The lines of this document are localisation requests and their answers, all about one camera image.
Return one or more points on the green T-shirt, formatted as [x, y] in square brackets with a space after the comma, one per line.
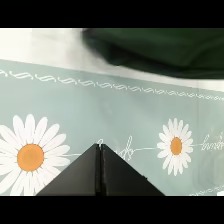
[160, 50]

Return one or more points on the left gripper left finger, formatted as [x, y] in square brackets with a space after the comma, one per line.
[78, 178]

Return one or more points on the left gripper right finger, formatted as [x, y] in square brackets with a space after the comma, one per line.
[125, 178]

